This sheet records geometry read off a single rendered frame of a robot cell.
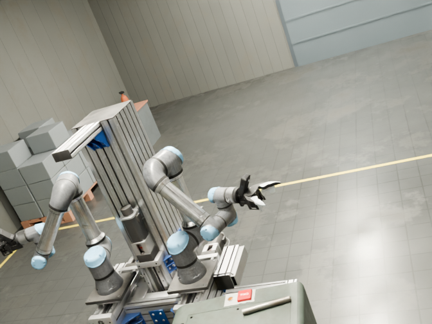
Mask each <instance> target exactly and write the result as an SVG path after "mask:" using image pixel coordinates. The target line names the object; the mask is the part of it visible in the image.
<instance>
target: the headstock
mask: <svg viewBox="0 0 432 324"><path fill-rule="evenodd" d="M286 296H290V297H291V301H289V302H287V303H283V304H279V305H275V306H273V307H269V308H266V309H262V310H258V311H255V312H251V313H249V314H245V315H243V313H242V309H246V308H248V307H252V306H255V305H259V304H262V303H265V302H270V301H273V300H277V299H279V298H283V297H286ZM225 298H226V296H221V297H218V298H212V299H209V300H203V301H198V302H195V303H190V304H187V305H183V306H181V307H180V308H178V309H177V310H176V312H175V316H174V320H173V322H172V324H181V323H184V324H317V322H316V319H315V317H314V313H313V311H312V307H311V305H310V302H309V299H308V296H307V293H306V291H305V288H304V286H303V284H302V283H301V282H292V283H286V284H282V285H276V286H272V287H265V288H261V289H256V291H255V301H252V302H248V303H241V304H238V305H231V306H227V307H224V302H225Z"/></svg>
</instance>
